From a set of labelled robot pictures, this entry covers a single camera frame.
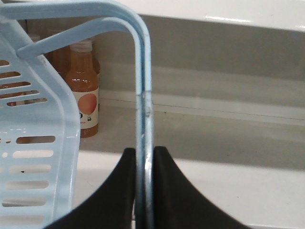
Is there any peach juice bottle lower shelf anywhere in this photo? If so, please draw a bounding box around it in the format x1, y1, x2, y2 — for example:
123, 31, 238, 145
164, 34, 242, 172
65, 39, 99, 138

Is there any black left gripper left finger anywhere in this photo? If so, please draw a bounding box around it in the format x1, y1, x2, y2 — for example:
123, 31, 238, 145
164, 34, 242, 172
46, 148, 136, 229

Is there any light blue plastic basket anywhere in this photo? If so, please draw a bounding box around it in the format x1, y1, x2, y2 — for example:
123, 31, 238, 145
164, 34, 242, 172
0, 0, 154, 229

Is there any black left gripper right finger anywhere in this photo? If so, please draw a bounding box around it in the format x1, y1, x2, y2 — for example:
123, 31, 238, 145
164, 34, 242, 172
153, 146, 247, 229

